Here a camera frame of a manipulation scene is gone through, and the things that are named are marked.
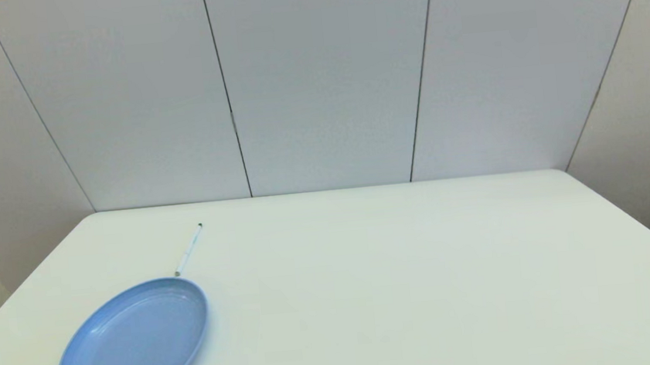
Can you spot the blue oval plate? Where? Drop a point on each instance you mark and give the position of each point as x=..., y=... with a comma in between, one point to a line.
x=133, y=346

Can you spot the white pen with black cap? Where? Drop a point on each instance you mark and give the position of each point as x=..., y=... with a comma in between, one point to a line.
x=189, y=248

